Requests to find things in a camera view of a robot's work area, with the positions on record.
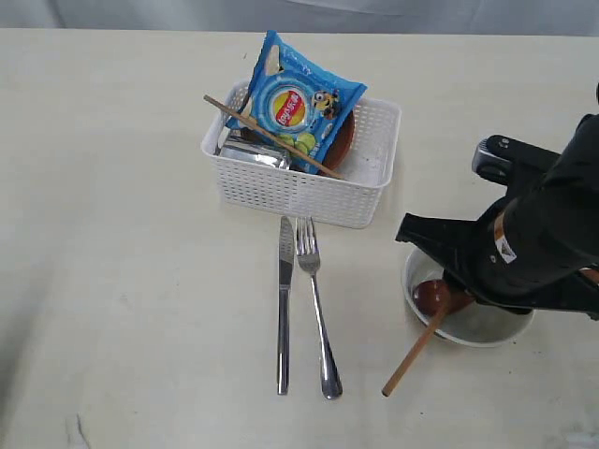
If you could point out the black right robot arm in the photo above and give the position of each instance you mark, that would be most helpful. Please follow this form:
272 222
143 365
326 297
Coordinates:
567 194

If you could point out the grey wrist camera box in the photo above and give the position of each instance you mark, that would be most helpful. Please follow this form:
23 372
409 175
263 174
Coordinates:
497 158

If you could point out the brown wooden spoon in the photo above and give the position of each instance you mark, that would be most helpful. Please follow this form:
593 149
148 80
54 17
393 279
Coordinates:
431 296

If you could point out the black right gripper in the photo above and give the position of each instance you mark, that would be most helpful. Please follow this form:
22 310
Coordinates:
511 259

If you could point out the white ceramic bowl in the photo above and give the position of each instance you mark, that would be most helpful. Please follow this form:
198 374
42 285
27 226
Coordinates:
476 325

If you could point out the silver metal fork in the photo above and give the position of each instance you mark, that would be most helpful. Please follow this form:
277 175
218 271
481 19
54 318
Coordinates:
308 256

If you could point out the wooden chopstick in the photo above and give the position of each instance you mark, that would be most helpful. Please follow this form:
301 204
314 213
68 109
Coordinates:
435 321
266 134

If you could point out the blue chips bag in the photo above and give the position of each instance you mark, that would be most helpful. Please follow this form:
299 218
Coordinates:
297 100

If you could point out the white perforated plastic basket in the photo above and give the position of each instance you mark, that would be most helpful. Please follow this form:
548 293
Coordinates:
367 170

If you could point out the silver table knife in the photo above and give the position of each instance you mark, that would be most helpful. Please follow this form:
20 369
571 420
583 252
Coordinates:
286 264

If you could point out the brown wooden plate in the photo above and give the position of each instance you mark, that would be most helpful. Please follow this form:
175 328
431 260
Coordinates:
341 145

